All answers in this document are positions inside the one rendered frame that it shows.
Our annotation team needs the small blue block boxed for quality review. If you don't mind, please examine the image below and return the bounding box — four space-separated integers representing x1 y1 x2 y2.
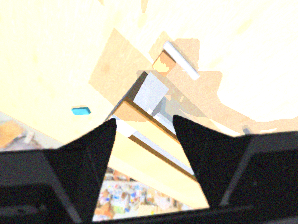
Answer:
71 107 91 115

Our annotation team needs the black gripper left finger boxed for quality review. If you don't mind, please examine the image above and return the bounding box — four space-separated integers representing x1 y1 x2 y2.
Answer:
0 118 117 224

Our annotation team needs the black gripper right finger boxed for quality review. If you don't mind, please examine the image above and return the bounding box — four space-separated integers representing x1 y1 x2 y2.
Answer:
173 115 298 207

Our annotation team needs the small tan block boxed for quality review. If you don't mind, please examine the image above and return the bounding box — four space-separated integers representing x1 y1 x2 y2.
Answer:
152 49 176 77

